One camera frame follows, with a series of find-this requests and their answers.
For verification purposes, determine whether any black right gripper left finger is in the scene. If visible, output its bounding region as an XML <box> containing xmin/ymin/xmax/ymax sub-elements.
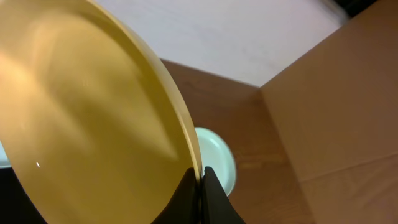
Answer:
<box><xmin>152</xmin><ymin>168</ymin><xmax>199</xmax><ymax>224</ymax></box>

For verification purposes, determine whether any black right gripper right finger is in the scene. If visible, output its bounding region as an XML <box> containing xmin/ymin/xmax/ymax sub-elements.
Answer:
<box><xmin>201</xmin><ymin>167</ymin><xmax>245</xmax><ymax>224</ymax></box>

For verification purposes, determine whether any light green plate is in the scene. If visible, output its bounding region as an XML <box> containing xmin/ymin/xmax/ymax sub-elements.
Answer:
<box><xmin>195</xmin><ymin>127</ymin><xmax>237</xmax><ymax>196</ymax></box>

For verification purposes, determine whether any yellow plate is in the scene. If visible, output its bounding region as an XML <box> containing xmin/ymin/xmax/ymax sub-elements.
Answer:
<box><xmin>1</xmin><ymin>0</ymin><xmax>201</xmax><ymax>223</ymax></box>

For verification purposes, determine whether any round black tray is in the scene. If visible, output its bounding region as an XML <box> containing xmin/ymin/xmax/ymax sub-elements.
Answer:
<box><xmin>0</xmin><ymin>168</ymin><xmax>46</xmax><ymax>224</ymax></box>

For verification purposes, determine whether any brown cardboard box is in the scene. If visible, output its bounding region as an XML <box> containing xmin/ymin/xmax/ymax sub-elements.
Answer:
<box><xmin>261</xmin><ymin>0</ymin><xmax>397</xmax><ymax>223</ymax></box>

